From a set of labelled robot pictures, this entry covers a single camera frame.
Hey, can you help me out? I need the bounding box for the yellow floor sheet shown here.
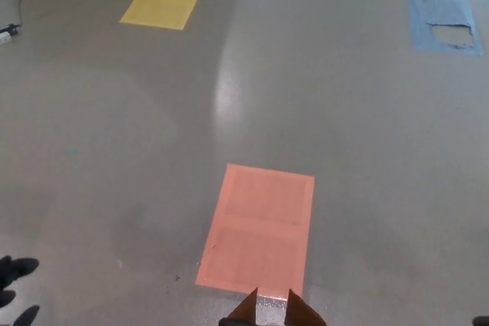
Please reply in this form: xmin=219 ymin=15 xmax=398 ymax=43
xmin=118 ymin=0 xmax=208 ymax=31

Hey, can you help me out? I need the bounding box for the brown cardboard box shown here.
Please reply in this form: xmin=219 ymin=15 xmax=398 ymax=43
xmin=219 ymin=286 xmax=328 ymax=326

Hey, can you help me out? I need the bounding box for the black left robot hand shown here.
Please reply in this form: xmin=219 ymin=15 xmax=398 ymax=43
xmin=0 ymin=257 xmax=41 ymax=326

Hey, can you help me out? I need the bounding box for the torn blue floor sheet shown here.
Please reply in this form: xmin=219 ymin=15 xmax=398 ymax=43
xmin=407 ymin=0 xmax=483 ymax=57

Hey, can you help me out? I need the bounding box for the orange floor sheet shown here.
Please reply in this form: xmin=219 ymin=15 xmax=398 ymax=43
xmin=194 ymin=163 xmax=316 ymax=299

